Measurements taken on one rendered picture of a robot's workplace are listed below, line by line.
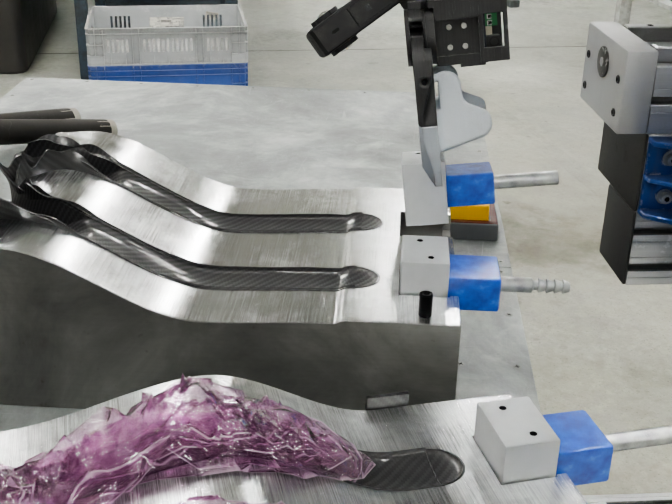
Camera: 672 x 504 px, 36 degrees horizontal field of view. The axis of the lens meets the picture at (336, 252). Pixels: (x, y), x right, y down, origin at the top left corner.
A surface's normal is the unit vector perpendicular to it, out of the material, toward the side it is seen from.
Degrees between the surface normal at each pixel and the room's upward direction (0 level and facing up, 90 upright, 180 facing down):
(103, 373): 90
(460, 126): 72
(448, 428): 0
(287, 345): 90
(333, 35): 81
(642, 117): 90
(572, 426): 0
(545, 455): 90
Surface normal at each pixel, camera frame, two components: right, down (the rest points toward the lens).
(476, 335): 0.02, -0.90
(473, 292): -0.07, 0.43
